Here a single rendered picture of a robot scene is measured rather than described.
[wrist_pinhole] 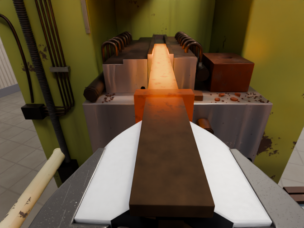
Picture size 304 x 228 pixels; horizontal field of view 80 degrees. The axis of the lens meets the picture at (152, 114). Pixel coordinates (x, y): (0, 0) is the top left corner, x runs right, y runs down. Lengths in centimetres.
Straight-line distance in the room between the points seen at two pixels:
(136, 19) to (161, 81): 70
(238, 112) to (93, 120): 30
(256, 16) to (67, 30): 49
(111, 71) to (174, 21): 52
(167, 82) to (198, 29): 71
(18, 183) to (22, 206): 111
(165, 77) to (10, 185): 163
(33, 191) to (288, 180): 157
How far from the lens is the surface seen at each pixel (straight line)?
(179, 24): 87
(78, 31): 57
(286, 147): 82
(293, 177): 177
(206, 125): 36
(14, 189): 170
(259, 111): 42
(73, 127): 70
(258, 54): 60
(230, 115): 40
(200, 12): 89
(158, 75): 21
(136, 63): 40
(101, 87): 41
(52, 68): 61
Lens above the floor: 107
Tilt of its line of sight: 29 degrees down
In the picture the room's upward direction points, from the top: 1 degrees counter-clockwise
